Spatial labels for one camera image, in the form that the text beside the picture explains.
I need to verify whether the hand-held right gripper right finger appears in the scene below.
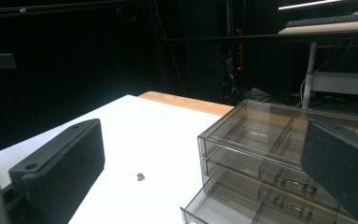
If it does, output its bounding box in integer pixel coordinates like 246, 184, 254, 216
300, 119, 358, 224

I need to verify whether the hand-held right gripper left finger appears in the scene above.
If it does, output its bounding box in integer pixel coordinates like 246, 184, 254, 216
8, 118, 106, 224

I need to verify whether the white desk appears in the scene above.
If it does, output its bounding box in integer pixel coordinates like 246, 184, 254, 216
278, 19, 358, 110

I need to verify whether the white table mat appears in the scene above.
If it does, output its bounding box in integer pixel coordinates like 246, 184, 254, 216
0, 94, 223, 224

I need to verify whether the clear grey drawer organizer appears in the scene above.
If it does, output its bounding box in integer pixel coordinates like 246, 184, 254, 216
197, 99, 358, 218

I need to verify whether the clear grey plastic drawer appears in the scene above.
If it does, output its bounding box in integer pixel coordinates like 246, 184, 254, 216
180, 178, 358, 224

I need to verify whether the black power strip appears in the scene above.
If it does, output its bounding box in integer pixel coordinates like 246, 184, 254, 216
235, 27, 244, 73

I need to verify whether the black overhead bar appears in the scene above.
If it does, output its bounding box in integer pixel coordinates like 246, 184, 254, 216
0, 0, 147, 17

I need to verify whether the white light strip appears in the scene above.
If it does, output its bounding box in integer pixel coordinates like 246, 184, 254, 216
278, 0, 343, 11

